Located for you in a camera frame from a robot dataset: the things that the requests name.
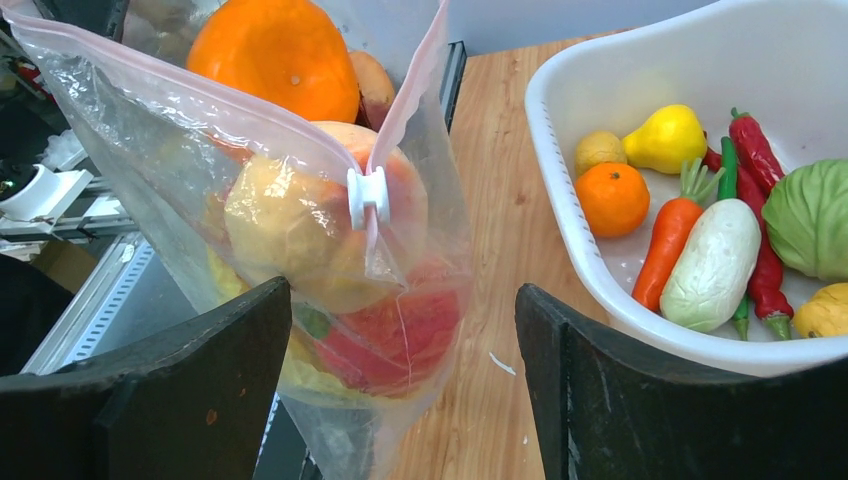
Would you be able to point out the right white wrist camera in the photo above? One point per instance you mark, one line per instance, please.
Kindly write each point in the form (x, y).
(39, 205)

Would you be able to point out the yellow napa cabbage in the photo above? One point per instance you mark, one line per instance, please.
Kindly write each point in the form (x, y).
(287, 348)

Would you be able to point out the yellow peach fruit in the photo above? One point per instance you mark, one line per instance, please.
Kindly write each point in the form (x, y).
(281, 221)

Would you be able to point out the small yellow potato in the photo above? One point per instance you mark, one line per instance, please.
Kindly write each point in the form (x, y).
(596, 148)

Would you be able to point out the red chili pepper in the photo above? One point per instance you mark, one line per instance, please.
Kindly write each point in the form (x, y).
(754, 151)
(770, 305)

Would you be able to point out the carrot with green stem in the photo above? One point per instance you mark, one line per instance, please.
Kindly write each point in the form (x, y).
(672, 226)

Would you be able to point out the orange fruit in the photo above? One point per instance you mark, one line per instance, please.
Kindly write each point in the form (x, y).
(614, 198)
(288, 53)

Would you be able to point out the red chili pepper left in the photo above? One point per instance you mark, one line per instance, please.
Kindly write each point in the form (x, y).
(770, 305)

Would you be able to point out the red apple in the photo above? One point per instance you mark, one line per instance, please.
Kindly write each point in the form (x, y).
(395, 344)

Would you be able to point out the white plastic basket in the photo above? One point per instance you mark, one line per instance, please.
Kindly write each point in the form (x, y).
(785, 62)

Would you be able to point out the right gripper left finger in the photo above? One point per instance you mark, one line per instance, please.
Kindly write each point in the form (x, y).
(189, 402)

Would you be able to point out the green round cabbage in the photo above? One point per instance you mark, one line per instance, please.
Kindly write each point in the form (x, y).
(806, 219)

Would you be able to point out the yellow lemon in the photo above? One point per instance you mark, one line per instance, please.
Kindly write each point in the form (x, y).
(669, 138)

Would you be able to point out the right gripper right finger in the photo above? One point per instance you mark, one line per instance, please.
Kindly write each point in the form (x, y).
(608, 406)

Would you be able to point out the yellow mango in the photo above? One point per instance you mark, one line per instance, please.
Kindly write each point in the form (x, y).
(824, 314)

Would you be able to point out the white daikon radish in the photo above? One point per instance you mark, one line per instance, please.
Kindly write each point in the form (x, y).
(711, 275)

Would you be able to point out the clear zip top bag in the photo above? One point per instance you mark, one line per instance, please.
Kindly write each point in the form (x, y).
(301, 139)

